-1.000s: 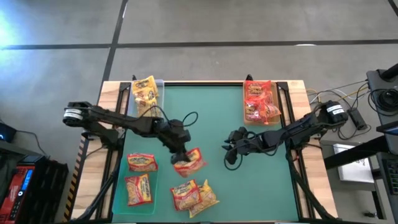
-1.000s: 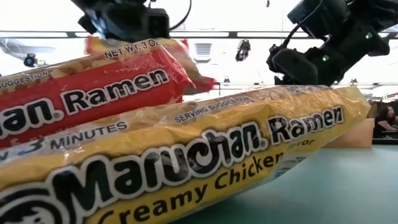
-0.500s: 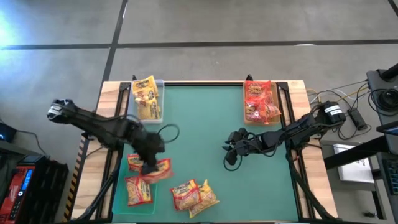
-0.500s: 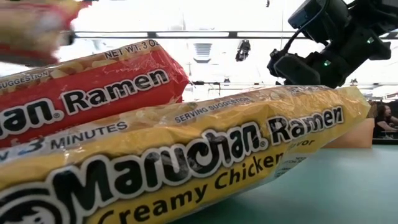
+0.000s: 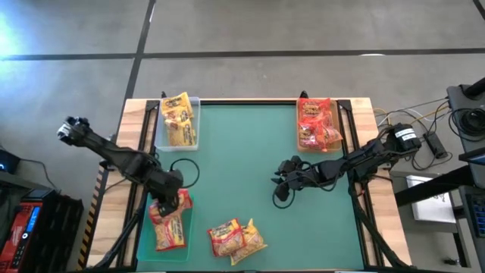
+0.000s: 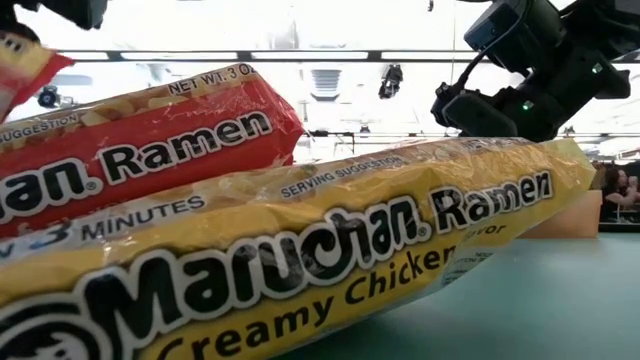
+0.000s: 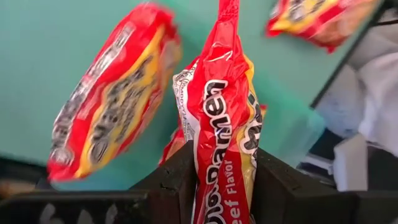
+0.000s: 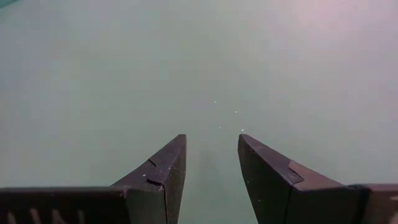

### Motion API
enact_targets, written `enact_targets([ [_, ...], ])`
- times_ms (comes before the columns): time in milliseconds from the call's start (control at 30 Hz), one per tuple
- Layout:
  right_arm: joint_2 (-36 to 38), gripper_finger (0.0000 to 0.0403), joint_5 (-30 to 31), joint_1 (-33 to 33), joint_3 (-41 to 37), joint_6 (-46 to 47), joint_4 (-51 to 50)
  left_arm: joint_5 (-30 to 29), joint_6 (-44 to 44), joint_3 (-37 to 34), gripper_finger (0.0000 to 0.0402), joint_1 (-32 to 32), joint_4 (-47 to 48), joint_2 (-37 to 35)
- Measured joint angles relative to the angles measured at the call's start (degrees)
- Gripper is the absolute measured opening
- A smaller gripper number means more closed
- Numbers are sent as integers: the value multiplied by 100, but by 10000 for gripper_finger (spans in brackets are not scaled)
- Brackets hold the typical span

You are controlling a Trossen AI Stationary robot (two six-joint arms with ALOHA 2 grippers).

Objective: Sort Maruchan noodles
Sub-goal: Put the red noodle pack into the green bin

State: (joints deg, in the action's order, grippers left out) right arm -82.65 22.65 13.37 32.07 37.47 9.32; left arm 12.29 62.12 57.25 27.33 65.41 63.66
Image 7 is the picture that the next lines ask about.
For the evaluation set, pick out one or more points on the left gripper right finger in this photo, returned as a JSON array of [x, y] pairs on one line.
[[286, 193]]

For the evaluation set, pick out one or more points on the red beef ramen pack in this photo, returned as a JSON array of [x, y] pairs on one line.
[[311, 21], [217, 124], [118, 93]]

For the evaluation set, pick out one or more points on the black aluminium table frame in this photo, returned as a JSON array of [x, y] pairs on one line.
[[342, 62]]

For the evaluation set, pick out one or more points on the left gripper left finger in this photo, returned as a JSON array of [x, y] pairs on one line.
[[174, 186]]

